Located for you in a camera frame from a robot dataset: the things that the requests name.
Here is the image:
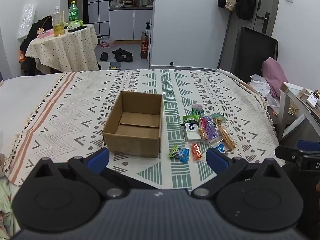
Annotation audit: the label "purple cake packet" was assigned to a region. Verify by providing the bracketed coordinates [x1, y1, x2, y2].
[191, 103, 205, 115]

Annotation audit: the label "grey door with handle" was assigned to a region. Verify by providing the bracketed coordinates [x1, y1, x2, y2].
[252, 0, 281, 34]

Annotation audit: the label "table with dotted tablecloth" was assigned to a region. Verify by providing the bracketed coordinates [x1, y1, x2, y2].
[25, 24, 99, 73]

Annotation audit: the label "grey kitchen cabinet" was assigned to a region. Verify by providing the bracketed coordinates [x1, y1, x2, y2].
[109, 8, 153, 40]

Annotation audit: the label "clear cookie packet green ends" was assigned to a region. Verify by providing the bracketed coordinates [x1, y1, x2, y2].
[211, 113, 228, 125]

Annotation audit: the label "hanging black bag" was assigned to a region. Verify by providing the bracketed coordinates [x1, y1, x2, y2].
[235, 0, 256, 20]

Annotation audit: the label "cardboard box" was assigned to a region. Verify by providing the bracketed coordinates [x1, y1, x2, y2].
[102, 91, 164, 158]

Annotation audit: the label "pink pack of water bottles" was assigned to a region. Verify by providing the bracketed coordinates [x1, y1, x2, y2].
[99, 36, 115, 48]

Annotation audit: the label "green soda bottle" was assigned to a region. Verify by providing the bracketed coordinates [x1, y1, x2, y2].
[69, 1, 80, 22]

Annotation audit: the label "white side desk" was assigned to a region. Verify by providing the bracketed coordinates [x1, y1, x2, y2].
[276, 81, 320, 142]

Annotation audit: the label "light green snack packet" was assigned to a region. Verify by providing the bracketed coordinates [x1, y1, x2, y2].
[169, 144, 180, 158]

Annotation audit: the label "white card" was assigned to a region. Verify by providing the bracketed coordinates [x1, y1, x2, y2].
[307, 93, 318, 107]

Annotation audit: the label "white plastic bag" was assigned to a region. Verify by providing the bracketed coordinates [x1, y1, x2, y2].
[250, 74, 272, 98]

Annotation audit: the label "white and black snack packet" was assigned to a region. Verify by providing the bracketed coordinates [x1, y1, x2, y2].
[184, 122, 202, 142]

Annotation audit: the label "purple snack packet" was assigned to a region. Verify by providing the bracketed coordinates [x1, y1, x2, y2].
[200, 116, 220, 142]

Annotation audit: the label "breadstick packet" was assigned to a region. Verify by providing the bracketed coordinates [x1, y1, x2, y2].
[216, 124, 237, 149]

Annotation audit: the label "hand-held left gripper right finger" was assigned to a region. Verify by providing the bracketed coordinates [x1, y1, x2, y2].
[191, 147, 287, 199]

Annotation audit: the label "white bubble wrap panel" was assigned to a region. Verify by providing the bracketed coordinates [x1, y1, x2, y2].
[17, 3, 37, 39]

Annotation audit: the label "red snack packet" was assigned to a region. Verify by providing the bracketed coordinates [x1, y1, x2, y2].
[190, 142, 203, 161]

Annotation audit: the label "clear bottle yellow liquid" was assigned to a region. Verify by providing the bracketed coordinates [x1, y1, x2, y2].
[52, 6, 65, 37]

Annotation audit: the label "black flat panel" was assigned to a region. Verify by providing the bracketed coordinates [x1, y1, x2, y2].
[231, 27, 278, 83]

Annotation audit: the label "pink toy figure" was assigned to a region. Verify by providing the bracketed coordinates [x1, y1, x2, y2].
[37, 28, 54, 38]

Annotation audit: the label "floral cloth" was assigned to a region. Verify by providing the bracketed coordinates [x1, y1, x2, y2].
[0, 152, 21, 238]

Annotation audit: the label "pink cloth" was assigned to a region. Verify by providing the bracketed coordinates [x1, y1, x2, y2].
[262, 57, 288, 98]

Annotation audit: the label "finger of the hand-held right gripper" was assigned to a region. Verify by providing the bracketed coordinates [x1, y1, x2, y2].
[298, 140, 320, 153]
[275, 145, 303, 163]

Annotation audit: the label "black remote control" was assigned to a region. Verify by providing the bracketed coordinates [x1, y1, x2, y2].
[68, 25, 88, 33]

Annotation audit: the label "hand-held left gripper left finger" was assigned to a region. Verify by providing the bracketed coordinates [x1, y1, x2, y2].
[32, 148, 129, 200]

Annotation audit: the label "white bed sheet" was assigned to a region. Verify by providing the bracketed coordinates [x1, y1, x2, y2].
[0, 73, 64, 155]

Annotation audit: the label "black grid door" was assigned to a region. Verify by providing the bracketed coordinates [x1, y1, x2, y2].
[87, 0, 110, 37]

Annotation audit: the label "black jacket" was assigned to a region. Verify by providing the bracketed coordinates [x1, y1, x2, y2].
[20, 16, 53, 75]

